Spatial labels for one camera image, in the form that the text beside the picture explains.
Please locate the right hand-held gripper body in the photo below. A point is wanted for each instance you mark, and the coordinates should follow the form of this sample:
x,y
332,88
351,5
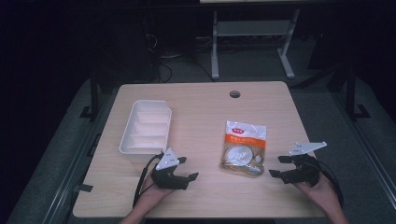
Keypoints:
x,y
303,174

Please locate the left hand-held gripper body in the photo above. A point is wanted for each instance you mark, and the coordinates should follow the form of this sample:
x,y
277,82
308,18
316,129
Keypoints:
x,y
169,180

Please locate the clear orange snack packet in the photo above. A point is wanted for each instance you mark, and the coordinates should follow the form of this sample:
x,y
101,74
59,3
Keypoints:
x,y
244,146

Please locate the white divided plastic container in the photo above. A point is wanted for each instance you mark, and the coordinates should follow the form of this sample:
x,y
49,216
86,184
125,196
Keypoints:
x,y
146,130

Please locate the person's left hand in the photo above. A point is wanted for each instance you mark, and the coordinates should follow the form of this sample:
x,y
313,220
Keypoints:
x,y
152,196

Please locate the person's right hand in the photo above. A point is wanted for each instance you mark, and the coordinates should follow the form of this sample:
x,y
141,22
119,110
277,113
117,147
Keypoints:
x,y
323,196

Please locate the black table edge clamp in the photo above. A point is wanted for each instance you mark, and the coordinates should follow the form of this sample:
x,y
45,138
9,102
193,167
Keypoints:
x,y
84,188

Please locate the black metal stand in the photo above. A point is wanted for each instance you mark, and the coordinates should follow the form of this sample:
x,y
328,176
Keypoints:
x,y
94,93
351,93

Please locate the white metal desk frame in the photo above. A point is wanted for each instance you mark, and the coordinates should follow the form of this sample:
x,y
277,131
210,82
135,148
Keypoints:
x,y
252,28

